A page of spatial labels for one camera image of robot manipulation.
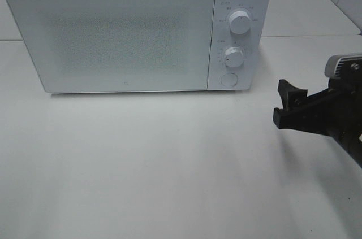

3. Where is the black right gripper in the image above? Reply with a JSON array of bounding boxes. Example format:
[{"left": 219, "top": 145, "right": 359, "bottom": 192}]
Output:
[{"left": 273, "top": 79, "right": 361, "bottom": 166}]

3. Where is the round white door button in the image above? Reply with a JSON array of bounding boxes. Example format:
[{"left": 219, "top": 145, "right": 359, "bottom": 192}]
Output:
[{"left": 220, "top": 73, "right": 238, "bottom": 87}]

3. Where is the white microwave knob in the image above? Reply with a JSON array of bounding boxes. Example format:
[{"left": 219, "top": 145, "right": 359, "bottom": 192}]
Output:
[
  {"left": 223, "top": 47, "right": 245, "bottom": 68},
  {"left": 227, "top": 8, "right": 252, "bottom": 35}
]

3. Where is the white microwave door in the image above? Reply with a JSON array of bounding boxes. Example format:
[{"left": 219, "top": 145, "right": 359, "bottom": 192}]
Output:
[{"left": 6, "top": 0, "right": 214, "bottom": 93}]

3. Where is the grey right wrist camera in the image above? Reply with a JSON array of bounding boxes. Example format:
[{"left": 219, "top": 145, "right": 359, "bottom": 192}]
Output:
[{"left": 324, "top": 53, "right": 361, "bottom": 83}]

